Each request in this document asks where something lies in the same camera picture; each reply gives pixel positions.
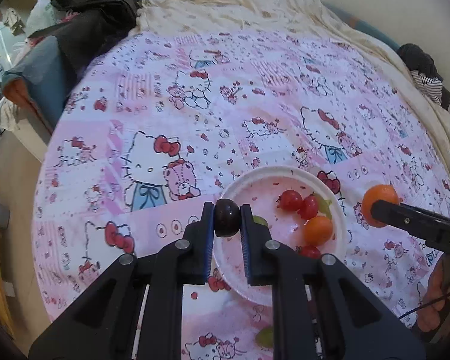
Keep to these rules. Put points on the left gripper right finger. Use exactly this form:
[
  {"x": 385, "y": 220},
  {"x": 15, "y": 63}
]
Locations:
[{"x": 321, "y": 310}]

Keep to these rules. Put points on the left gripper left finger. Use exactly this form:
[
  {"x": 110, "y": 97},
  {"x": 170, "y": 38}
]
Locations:
[{"x": 133, "y": 310}]

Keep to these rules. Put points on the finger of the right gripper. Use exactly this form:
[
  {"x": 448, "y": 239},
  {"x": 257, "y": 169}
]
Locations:
[{"x": 432, "y": 228}]

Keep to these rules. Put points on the red cherry tomato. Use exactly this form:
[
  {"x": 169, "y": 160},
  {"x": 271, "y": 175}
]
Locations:
[
  {"x": 309, "y": 251},
  {"x": 290, "y": 200},
  {"x": 309, "y": 207}
]

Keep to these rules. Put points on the small orange mandarin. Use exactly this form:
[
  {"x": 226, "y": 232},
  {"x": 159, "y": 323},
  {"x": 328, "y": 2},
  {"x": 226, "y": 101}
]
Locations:
[{"x": 318, "y": 230}]

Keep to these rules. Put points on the green grape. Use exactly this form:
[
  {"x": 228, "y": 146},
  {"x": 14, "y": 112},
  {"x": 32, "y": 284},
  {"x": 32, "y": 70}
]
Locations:
[
  {"x": 260, "y": 220},
  {"x": 265, "y": 338}
]

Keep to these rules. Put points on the dark purple grape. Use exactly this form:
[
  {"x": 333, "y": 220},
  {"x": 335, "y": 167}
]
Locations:
[{"x": 227, "y": 218}]

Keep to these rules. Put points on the pink strawberry pattern plate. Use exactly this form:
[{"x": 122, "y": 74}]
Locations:
[{"x": 261, "y": 189}]

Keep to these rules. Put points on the black and striped clothes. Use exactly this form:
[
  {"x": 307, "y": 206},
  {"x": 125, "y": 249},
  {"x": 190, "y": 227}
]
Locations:
[{"x": 425, "y": 74}]

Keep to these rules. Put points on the pink Hello Kitty bedsheet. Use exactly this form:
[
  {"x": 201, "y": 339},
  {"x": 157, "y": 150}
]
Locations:
[{"x": 159, "y": 126}]

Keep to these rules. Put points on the blue orange cushion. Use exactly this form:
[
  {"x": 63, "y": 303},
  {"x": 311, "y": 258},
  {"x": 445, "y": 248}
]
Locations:
[{"x": 41, "y": 82}]

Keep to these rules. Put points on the black jacket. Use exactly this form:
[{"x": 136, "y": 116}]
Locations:
[{"x": 94, "y": 28}]

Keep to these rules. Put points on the cream blanket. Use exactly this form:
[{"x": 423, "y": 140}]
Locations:
[{"x": 296, "y": 18}]

